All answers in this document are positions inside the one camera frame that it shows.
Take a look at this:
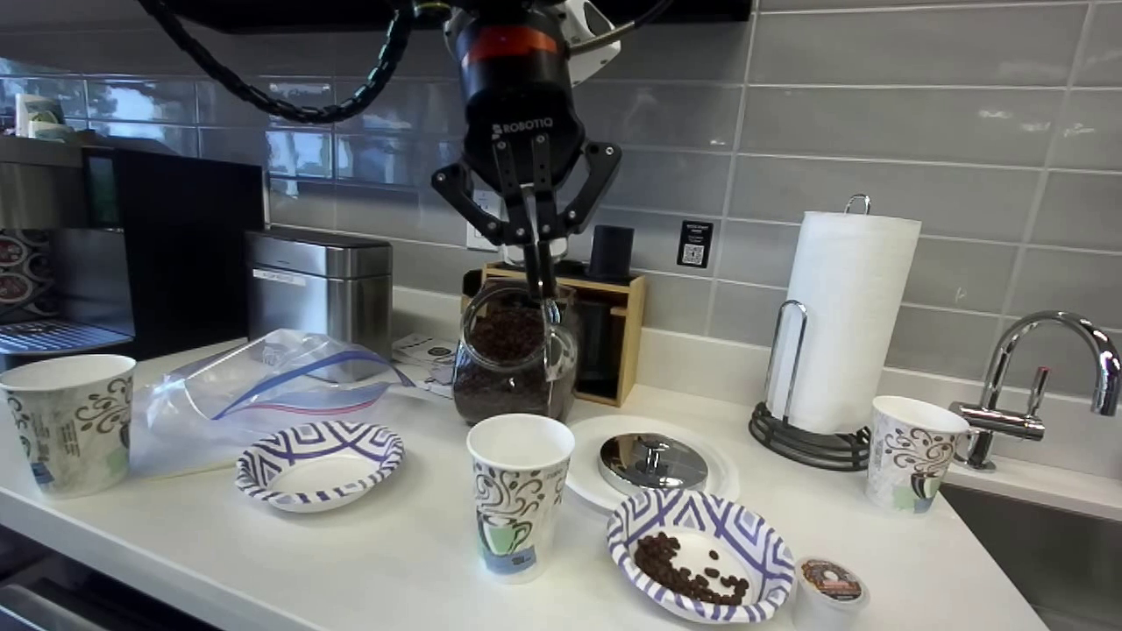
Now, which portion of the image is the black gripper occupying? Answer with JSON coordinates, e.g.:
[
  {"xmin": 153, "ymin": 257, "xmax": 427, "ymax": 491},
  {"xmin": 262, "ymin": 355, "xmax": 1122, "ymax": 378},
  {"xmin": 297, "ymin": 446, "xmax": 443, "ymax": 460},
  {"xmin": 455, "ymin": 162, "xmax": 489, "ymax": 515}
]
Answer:
[{"xmin": 430, "ymin": 12, "xmax": 622, "ymax": 246}]

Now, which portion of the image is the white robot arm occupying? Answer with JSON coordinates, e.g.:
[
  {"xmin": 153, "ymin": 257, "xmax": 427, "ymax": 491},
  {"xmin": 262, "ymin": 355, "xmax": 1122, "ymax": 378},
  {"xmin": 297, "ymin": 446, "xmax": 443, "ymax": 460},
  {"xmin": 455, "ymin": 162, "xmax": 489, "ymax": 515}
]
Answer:
[{"xmin": 141, "ymin": 0, "xmax": 637, "ymax": 249}]

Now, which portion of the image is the glass jar of coffee beans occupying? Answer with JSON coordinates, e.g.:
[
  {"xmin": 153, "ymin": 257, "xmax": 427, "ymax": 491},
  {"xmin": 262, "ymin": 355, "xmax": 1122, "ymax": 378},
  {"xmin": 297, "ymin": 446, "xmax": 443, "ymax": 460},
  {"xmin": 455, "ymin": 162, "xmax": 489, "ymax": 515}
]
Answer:
[{"xmin": 453, "ymin": 285, "xmax": 580, "ymax": 425}]

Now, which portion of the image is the middle patterned paper cup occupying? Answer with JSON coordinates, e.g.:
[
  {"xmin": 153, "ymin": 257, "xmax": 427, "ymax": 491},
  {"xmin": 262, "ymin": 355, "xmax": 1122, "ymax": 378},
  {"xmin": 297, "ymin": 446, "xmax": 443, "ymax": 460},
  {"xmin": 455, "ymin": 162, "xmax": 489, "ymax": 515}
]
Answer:
[{"xmin": 465, "ymin": 415, "xmax": 576, "ymax": 574}]

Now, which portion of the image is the patterned paper cup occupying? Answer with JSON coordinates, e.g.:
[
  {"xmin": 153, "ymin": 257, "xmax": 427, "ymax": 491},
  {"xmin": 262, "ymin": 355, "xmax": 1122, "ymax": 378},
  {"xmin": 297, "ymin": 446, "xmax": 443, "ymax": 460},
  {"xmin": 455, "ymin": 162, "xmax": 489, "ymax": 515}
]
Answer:
[
  {"xmin": 0, "ymin": 355, "xmax": 137, "ymax": 493},
  {"xmin": 865, "ymin": 397, "xmax": 973, "ymax": 515},
  {"xmin": 465, "ymin": 415, "xmax": 576, "ymax": 574}
]

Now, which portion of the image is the black coffee machine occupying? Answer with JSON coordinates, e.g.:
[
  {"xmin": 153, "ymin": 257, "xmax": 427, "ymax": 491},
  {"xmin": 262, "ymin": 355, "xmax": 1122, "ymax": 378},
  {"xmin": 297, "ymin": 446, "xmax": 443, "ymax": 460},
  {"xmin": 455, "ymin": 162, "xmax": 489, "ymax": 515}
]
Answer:
[{"xmin": 0, "ymin": 138, "xmax": 268, "ymax": 360}]

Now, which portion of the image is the paper bowl with coffee beans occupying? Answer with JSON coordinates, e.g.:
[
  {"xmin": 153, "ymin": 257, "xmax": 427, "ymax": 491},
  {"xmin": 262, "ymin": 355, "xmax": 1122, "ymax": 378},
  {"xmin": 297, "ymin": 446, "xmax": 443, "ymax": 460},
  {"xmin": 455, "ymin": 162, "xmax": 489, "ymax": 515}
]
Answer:
[{"xmin": 607, "ymin": 487, "xmax": 796, "ymax": 623}]

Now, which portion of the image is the far patterned paper cup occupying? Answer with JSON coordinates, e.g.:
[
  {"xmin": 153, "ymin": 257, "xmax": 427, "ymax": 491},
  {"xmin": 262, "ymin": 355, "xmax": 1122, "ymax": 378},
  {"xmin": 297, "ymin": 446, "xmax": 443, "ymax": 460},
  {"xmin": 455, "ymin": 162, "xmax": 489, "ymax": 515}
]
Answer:
[{"xmin": 865, "ymin": 397, "xmax": 973, "ymax": 515}]

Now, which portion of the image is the near patterned paper cup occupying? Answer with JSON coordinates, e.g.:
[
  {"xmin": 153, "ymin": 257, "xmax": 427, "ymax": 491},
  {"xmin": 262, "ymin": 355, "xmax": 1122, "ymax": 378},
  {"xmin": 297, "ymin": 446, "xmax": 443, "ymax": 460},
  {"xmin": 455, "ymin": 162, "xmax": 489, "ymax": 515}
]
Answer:
[{"xmin": 0, "ymin": 355, "xmax": 137, "ymax": 493}]

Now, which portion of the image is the stainless steel countertop bin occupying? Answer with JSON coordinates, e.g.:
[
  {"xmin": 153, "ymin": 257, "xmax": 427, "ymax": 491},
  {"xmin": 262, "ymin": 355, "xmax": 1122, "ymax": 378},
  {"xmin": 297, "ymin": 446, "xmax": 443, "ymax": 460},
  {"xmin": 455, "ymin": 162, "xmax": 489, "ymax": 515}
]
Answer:
[{"xmin": 249, "ymin": 230, "xmax": 392, "ymax": 352}]

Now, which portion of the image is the white jar lid with knob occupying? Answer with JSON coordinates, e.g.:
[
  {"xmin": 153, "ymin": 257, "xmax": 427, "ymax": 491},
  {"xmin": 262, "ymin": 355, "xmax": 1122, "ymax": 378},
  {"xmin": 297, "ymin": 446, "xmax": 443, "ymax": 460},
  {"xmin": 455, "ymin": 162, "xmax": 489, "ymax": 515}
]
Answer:
[{"xmin": 567, "ymin": 415, "xmax": 739, "ymax": 511}]

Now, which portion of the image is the white paper towel roll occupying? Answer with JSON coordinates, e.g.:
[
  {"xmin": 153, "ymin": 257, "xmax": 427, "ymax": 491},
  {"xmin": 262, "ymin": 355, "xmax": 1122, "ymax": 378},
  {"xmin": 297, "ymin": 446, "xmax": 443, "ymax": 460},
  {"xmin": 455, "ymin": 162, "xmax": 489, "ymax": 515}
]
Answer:
[{"xmin": 747, "ymin": 191, "xmax": 922, "ymax": 474}]

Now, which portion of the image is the empty blue patterned paper bowl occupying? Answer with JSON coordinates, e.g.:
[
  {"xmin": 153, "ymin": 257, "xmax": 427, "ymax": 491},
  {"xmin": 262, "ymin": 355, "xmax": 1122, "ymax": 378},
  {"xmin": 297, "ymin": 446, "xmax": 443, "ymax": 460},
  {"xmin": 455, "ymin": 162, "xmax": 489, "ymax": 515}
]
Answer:
[{"xmin": 235, "ymin": 422, "xmax": 406, "ymax": 511}]

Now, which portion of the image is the clear zip plastic bag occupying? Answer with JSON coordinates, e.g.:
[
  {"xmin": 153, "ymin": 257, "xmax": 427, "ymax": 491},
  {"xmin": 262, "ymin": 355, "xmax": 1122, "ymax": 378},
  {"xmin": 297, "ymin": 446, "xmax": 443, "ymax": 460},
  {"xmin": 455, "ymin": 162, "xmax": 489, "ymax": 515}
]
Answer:
[{"xmin": 145, "ymin": 329, "xmax": 406, "ymax": 436}]

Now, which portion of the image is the chrome kitchen faucet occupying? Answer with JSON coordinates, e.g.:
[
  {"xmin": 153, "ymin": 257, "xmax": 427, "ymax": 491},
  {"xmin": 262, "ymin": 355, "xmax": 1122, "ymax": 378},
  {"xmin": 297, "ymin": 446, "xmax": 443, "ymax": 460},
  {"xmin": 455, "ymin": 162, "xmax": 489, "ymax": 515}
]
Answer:
[{"xmin": 953, "ymin": 313, "xmax": 1122, "ymax": 470}]

